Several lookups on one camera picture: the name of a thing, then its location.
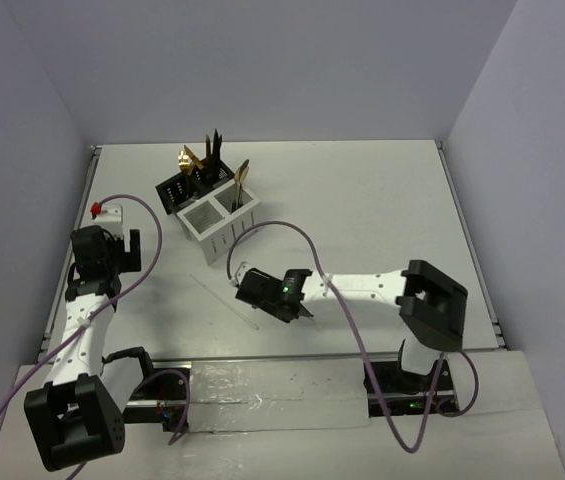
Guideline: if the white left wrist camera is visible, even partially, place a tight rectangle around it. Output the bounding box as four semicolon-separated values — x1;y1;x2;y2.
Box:
90;202;124;239

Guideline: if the gold spoon green handle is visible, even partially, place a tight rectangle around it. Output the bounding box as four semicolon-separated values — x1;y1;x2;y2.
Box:
232;168;242;212

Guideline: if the purple cable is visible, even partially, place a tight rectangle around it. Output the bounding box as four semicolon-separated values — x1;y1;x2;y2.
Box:
225;222;479;454
0;194;191;480

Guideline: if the aluminium table rail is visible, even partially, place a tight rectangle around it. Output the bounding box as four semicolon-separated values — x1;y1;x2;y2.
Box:
35;145;102;361

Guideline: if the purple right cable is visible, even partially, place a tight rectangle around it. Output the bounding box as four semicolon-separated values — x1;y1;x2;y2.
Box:
225;222;479;454

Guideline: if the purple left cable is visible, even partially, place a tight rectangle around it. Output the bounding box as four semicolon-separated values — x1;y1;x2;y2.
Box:
0;194;191;480

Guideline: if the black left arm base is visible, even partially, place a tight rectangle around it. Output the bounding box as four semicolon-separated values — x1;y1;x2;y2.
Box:
101;347;191;443

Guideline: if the gold fork green handle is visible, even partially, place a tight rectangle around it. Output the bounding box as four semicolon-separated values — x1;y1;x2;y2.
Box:
182;159;196;191
178;150;191;175

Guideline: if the black utensil caddy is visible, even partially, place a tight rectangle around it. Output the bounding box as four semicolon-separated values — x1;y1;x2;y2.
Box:
156;161;234;215

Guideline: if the white utensil caddy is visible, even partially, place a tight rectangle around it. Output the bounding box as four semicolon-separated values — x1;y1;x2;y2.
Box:
176;183;264;265

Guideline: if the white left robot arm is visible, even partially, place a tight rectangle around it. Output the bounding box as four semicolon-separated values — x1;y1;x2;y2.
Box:
24;225;158;472

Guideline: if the black knife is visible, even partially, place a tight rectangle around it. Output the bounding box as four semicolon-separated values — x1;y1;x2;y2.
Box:
211;129;222;173
213;130;223;172

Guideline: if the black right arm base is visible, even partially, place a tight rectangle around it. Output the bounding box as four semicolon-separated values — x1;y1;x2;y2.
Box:
371;359;460;416

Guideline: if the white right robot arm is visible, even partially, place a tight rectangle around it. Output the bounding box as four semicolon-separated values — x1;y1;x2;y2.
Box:
231;260;468;391

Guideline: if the black spoon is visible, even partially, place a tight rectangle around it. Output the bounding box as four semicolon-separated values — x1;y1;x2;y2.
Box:
238;159;250;204

